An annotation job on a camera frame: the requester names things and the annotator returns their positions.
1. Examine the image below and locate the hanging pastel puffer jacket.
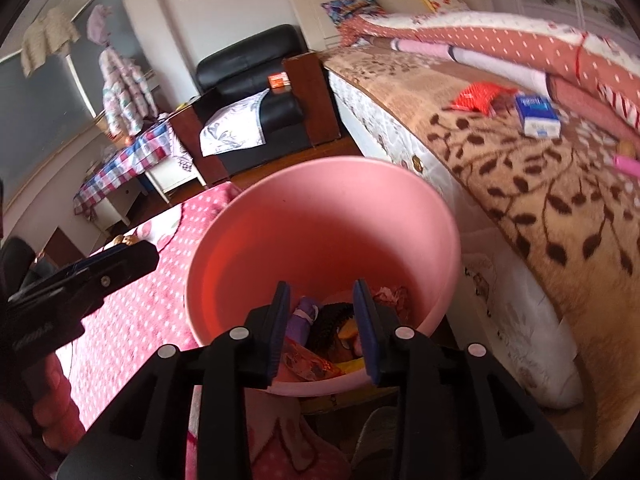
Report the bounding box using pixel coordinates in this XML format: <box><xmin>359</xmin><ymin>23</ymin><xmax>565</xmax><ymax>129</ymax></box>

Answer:
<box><xmin>99</xmin><ymin>47</ymin><xmax>160</xmax><ymax>138</ymax></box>

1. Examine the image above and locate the hanging beige sweater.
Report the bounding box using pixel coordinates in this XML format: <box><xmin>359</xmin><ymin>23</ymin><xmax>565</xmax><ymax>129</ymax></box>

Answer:
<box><xmin>21</xmin><ymin>6</ymin><xmax>80</xmax><ymax>78</ymax></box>

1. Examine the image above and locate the dark wooden side table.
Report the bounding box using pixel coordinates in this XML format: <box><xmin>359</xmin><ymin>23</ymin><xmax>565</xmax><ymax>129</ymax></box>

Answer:
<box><xmin>41</xmin><ymin>228</ymin><xmax>85</xmax><ymax>268</ymax></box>

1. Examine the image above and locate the red snack packet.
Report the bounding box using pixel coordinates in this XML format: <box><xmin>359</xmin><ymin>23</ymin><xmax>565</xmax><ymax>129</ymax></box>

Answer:
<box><xmin>449</xmin><ymin>81</ymin><xmax>518</xmax><ymax>116</ymax></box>

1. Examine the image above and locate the pink polka dot blanket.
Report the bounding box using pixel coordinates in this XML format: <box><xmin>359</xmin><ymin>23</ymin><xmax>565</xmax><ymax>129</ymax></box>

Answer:
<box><xmin>58</xmin><ymin>182</ymin><xmax>352</xmax><ymax>479</ymax></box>

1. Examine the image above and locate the colourful cartoon pillow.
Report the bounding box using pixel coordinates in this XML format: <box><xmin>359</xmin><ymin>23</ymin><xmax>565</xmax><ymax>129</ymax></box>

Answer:
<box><xmin>320</xmin><ymin>0</ymin><xmax>386</xmax><ymax>27</ymax></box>

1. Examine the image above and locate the white patterned cushion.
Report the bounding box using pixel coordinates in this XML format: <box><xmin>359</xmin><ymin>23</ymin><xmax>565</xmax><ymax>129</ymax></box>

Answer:
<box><xmin>200</xmin><ymin>90</ymin><xmax>268</xmax><ymax>157</ymax></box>

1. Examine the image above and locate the yellow red floral pillow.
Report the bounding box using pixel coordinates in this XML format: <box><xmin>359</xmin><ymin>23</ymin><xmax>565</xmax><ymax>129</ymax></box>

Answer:
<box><xmin>422</xmin><ymin>0</ymin><xmax>470</xmax><ymax>14</ymax></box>

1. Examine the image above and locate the orange white plastic wrapper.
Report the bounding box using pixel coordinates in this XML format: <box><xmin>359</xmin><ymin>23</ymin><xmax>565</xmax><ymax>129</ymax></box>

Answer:
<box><xmin>281</xmin><ymin>337</ymin><xmax>344</xmax><ymax>382</ymax></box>

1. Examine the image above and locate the purple cloth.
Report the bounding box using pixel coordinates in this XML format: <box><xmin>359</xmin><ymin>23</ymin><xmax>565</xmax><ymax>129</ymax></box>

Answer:
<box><xmin>285</xmin><ymin>297</ymin><xmax>320</xmax><ymax>346</ymax></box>

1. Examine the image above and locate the yellow plastic wrapper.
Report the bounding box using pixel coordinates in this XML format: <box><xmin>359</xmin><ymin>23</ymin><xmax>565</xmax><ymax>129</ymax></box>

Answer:
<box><xmin>328</xmin><ymin>318</ymin><xmax>364</xmax><ymax>374</ymax></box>

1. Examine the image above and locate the blue white tissue box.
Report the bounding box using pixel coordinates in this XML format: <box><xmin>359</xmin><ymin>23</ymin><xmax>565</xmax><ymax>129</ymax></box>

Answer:
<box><xmin>514</xmin><ymin>93</ymin><xmax>562</xmax><ymax>139</ymax></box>

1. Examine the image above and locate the person's left hand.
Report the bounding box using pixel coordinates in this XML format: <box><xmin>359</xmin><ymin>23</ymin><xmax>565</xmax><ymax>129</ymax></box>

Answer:
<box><xmin>32</xmin><ymin>353</ymin><xmax>86</xmax><ymax>453</ymax></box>

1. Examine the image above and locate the bed with brown blanket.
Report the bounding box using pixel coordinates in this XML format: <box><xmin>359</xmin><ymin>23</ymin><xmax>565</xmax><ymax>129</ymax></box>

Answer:
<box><xmin>320</xmin><ymin>46</ymin><xmax>639</xmax><ymax>472</ymax></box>

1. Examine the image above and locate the colourful wrapper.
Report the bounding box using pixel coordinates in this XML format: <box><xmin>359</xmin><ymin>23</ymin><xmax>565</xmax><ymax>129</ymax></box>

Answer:
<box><xmin>372</xmin><ymin>286</ymin><xmax>412</xmax><ymax>325</ymax></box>

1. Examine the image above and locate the orange box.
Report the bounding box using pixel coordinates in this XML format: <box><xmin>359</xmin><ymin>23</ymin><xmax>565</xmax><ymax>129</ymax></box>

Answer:
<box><xmin>268</xmin><ymin>72</ymin><xmax>291</xmax><ymax>90</ymax></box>

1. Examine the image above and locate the black leather armchair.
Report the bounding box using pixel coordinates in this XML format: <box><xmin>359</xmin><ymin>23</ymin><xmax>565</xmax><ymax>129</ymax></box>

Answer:
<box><xmin>168</xmin><ymin>24</ymin><xmax>341</xmax><ymax>186</ymax></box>

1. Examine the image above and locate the pink plastic trash bucket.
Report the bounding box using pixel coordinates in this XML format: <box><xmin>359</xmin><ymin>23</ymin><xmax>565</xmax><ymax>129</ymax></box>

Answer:
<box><xmin>186</xmin><ymin>157</ymin><xmax>461</xmax><ymax>344</ymax></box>

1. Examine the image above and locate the hanging pink hat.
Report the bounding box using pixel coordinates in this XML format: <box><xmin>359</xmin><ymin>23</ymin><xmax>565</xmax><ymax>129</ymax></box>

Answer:
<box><xmin>86</xmin><ymin>4</ymin><xmax>111</xmax><ymax>47</ymax></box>

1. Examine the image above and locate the black mesh sponge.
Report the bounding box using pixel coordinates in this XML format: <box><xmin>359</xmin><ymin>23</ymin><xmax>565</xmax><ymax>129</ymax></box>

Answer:
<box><xmin>305</xmin><ymin>302</ymin><xmax>354</xmax><ymax>353</ymax></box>

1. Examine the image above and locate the checkered tablecloth table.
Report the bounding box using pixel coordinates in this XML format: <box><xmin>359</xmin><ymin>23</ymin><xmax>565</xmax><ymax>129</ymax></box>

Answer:
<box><xmin>73</xmin><ymin>120</ymin><xmax>206</xmax><ymax>221</ymax></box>

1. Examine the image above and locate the red dotted quilt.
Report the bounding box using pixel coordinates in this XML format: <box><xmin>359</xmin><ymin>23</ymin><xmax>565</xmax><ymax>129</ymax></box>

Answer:
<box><xmin>337</xmin><ymin>11</ymin><xmax>639</xmax><ymax>130</ymax></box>

